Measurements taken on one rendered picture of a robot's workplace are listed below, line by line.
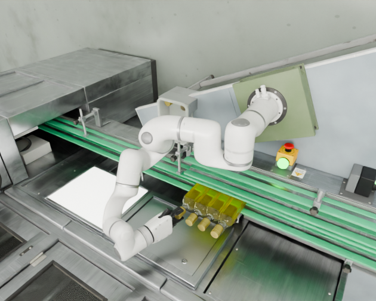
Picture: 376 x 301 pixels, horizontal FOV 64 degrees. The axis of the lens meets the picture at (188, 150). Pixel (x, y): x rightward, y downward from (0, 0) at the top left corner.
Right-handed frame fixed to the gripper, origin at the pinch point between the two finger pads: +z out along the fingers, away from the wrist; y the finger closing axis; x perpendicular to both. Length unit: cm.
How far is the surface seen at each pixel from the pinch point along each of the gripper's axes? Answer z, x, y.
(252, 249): 20.7, -24.6, -16.5
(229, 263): 7.9, -22.6, -16.4
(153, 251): -13.0, 1.2, -12.9
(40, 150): -20, 107, -11
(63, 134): -6, 103, -4
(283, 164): 37.0, -22.4, 19.4
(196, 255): -1.3, -12.7, -12.9
